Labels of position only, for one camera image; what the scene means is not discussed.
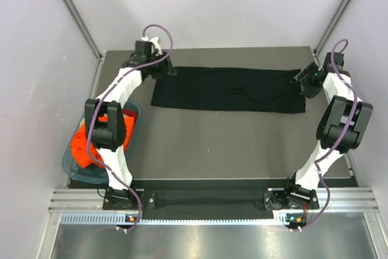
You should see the black t-shirt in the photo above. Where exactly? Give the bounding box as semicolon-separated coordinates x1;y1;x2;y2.
151;67;306;114

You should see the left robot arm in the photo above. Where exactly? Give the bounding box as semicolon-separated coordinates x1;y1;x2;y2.
84;36;176;210

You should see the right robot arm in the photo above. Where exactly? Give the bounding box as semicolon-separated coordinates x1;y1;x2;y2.
264;52;373;210

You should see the orange t-shirt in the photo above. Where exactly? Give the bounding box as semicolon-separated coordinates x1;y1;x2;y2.
70;110;138;169

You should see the teal plastic basket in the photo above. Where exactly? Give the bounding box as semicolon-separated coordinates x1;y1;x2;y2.
62;99;142;184

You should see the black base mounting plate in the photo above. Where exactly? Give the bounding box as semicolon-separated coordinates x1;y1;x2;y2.
102;179;319;220

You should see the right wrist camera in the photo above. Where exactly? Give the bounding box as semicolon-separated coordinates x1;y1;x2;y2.
323;52;344;73

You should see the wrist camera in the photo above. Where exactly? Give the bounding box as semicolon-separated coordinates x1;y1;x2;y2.
323;52;344;73
135;36;162;56

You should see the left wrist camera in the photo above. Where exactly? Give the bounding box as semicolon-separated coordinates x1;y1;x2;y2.
135;36;162;56

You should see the left corner aluminium post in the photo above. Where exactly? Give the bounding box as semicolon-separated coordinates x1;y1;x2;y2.
42;0;104;59

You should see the corner aluminium post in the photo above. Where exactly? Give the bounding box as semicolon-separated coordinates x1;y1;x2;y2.
42;0;104;59
312;0;352;56

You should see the right corner aluminium post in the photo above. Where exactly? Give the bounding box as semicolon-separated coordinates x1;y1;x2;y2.
312;0;352;56

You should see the aluminium frame rail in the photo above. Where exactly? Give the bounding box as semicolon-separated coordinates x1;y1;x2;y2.
48;187;379;212

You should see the slotted cable duct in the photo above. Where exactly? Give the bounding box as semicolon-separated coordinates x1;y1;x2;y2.
61;213;290;226

